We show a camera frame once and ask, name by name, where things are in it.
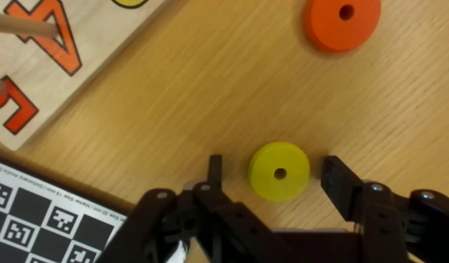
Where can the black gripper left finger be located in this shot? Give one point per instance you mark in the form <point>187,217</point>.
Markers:
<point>195,223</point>

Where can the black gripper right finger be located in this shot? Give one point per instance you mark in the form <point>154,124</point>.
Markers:
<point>393,223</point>

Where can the yellow wooden disc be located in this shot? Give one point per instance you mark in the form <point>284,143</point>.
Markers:
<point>279,171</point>

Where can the orange wooden disc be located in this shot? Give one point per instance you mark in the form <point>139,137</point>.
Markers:
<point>341,23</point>

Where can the black white marker board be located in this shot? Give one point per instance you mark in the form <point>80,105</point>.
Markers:
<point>38,219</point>

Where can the wooden number peg board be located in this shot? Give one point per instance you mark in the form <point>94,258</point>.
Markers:
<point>101,43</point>

